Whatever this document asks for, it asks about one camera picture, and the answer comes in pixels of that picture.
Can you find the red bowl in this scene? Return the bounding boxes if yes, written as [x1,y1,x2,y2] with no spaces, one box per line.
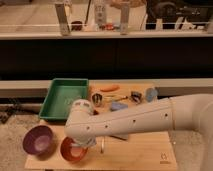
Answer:
[60,137,88,163]

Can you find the left grey post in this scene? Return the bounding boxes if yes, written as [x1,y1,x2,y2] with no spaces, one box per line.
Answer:
[55,3,70,36]

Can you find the right grey post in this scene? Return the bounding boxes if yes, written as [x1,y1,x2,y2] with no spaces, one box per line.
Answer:
[120,2,130,35]

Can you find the dark red cup on shelf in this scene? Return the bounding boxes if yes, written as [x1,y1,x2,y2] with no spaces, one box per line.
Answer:
[71,21,82,31]

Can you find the blue cloth towel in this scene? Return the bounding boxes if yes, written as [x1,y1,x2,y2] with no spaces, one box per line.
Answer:
[110,102,128,111]

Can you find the orange carrot toy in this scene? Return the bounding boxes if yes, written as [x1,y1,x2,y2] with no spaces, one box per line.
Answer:
[100,85,120,92]

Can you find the grey post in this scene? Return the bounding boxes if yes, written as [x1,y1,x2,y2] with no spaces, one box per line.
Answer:
[55,3,70,36]
[120,2,130,35]

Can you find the purple bowl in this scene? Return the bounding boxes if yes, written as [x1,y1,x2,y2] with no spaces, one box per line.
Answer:
[22,125,53,155]

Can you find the red object on shelf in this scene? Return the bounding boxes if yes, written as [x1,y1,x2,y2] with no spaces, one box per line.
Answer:
[101,23,115,31]

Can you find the black machine on shelf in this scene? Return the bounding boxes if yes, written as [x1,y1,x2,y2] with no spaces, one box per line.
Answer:
[145,0,213,30]

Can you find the green plastic tray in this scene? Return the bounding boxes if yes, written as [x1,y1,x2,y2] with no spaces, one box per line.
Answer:
[39,78,89,121]

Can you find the dark grey toy object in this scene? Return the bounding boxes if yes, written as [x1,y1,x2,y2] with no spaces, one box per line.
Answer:
[131,91,142,103]

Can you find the yellow handled utensil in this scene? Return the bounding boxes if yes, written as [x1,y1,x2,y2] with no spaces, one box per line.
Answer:
[105,95,128,102]

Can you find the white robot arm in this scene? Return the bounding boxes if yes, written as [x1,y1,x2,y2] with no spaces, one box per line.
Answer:
[65,94,213,171]

